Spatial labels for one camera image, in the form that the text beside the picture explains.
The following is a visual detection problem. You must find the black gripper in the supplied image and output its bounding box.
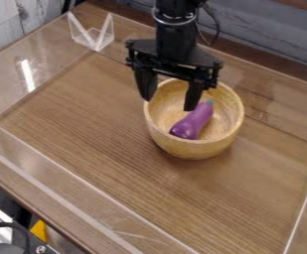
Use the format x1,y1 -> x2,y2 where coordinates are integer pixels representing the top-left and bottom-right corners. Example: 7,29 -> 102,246
125,39 -> 224,111

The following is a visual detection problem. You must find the purple toy eggplant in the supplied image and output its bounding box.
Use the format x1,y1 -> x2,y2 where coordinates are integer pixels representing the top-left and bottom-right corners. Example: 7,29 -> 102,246
169,100 -> 214,140

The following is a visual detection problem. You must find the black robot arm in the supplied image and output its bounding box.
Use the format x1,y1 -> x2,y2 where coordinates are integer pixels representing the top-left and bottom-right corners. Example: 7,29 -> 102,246
125,0 -> 224,111

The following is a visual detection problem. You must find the brown wooden bowl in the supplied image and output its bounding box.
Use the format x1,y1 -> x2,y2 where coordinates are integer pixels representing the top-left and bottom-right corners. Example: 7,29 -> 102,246
144,78 -> 244,160

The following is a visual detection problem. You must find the black and yellow device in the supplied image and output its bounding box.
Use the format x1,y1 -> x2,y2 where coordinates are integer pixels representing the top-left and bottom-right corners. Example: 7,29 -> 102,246
14,219 -> 86,254

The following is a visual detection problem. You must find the clear acrylic corner bracket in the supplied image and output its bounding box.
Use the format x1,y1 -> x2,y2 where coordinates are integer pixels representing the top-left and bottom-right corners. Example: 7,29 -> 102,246
67,12 -> 114,52

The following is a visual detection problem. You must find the clear acrylic tray wall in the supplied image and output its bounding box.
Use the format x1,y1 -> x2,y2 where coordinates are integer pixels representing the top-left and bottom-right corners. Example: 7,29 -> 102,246
0,126 -> 198,254

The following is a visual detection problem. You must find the black cable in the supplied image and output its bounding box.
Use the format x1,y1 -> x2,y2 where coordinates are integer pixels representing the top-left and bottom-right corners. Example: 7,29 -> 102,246
0,221 -> 31,254

